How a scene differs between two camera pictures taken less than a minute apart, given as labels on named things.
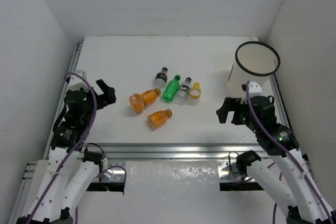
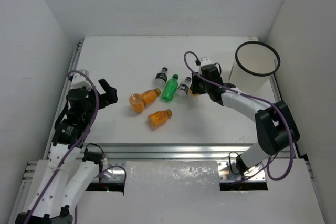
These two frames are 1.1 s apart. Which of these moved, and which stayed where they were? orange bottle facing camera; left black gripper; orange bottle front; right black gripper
Moved: right black gripper
Stayed: orange bottle facing camera; left black gripper; orange bottle front
